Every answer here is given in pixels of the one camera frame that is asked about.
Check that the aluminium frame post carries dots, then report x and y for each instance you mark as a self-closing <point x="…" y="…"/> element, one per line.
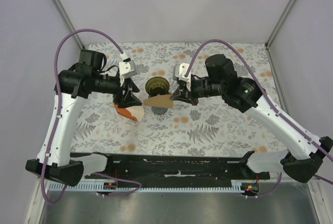
<point x="280" y="22"/>
<point x="63" y="14"/>

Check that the dark glass dripper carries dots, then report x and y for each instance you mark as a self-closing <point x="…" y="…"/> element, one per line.
<point x="157" y="86"/>

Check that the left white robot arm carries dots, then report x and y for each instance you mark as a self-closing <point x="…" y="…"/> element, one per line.
<point x="88" y="75"/>

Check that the white slotted cable duct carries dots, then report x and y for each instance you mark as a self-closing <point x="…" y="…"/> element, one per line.
<point x="109" y="186"/>

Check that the orange coffee filter box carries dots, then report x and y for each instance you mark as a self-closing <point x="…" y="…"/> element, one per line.
<point x="135" y="113"/>

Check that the right aluminium frame post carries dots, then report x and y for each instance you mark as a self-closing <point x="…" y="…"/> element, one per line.
<point x="280" y="22"/>

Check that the black mounting base plate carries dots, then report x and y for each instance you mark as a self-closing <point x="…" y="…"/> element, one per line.
<point x="152" y="170"/>

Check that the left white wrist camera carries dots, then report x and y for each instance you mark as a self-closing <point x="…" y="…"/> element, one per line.
<point x="127" y="69"/>

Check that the brown paper coffee filter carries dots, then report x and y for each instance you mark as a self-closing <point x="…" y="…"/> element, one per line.
<point x="162" y="101"/>

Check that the left aluminium frame post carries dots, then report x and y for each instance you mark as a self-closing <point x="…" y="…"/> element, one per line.
<point x="63" y="14"/>

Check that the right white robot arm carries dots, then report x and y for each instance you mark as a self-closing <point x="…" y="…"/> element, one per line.
<point x="304" y="151"/>

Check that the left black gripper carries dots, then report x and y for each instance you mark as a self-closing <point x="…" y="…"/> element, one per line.
<point x="128" y="99"/>

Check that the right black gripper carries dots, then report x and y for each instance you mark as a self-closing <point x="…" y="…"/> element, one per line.
<point x="182" y="93"/>

